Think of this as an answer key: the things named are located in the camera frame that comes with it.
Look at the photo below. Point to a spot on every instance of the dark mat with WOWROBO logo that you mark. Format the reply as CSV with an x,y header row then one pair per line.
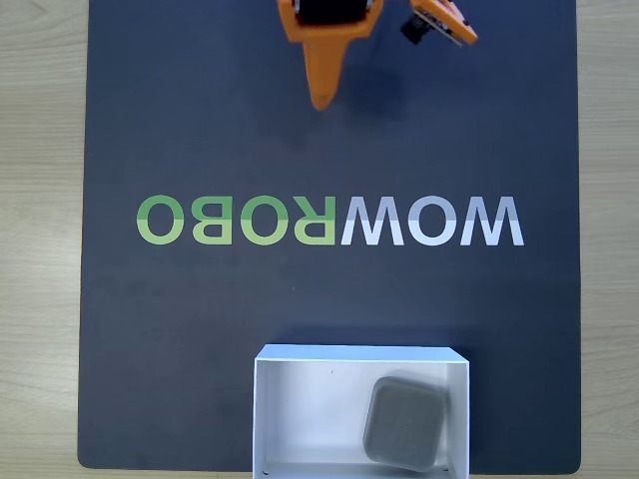
x,y
249,149

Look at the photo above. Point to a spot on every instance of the white open cardboard box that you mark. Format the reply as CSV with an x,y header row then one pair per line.
x,y
309,414

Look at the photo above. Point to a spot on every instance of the wrist camera with orange mount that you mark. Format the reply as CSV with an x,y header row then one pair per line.
x,y
444,22

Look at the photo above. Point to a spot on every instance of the grey case with gold emblem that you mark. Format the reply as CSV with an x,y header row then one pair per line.
x,y
404,424

